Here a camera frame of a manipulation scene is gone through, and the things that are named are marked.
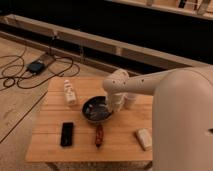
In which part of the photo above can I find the wooden table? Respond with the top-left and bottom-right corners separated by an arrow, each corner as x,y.
26,77 -> 152,163

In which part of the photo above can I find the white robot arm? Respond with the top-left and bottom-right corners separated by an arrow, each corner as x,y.
103,65 -> 213,171

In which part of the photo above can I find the brown red snack bar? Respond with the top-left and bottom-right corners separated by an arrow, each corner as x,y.
95,125 -> 104,148

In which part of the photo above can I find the translucent plastic cup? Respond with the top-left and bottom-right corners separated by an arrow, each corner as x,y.
124,93 -> 137,109

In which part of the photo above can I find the long wooden shelf frame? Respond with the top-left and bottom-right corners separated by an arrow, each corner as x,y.
0,14 -> 206,69

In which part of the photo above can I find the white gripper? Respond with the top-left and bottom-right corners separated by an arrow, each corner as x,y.
107,93 -> 124,112

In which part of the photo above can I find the dark ceramic bowl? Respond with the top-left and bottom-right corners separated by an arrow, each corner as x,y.
82,96 -> 112,123

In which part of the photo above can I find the blue power adapter box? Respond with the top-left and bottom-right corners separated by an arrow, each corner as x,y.
27,61 -> 45,74

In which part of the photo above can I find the black rectangular phone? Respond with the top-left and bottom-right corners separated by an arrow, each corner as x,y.
60,122 -> 74,147

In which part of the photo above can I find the white plastic bottle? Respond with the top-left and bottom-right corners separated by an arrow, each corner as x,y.
64,80 -> 77,105

